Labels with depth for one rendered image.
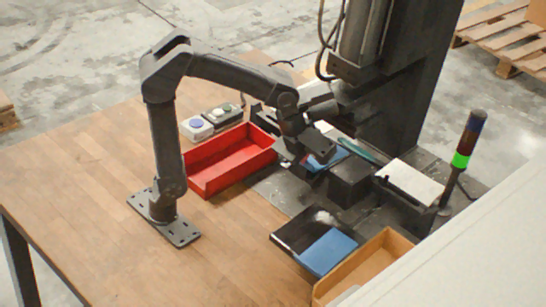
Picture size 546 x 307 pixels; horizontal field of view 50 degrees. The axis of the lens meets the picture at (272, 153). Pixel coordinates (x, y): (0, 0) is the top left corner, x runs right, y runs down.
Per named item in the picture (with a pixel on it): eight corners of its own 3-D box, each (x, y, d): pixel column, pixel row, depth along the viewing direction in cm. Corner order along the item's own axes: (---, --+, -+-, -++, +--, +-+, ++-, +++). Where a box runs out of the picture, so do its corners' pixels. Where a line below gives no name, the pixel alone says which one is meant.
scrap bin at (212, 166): (173, 175, 147) (173, 156, 143) (246, 137, 162) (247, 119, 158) (205, 201, 141) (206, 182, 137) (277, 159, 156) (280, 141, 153)
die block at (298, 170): (286, 169, 154) (289, 147, 149) (310, 153, 160) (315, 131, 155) (345, 211, 144) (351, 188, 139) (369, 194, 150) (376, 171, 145)
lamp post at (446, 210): (424, 207, 148) (461, 110, 130) (437, 196, 152) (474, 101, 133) (444, 220, 145) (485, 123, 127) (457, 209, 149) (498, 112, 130)
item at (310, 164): (287, 159, 141) (290, 150, 140) (328, 140, 151) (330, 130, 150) (310, 175, 138) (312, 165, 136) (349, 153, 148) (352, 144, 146)
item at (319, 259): (291, 263, 127) (293, 254, 125) (333, 228, 136) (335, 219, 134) (316, 282, 123) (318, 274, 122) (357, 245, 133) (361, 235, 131)
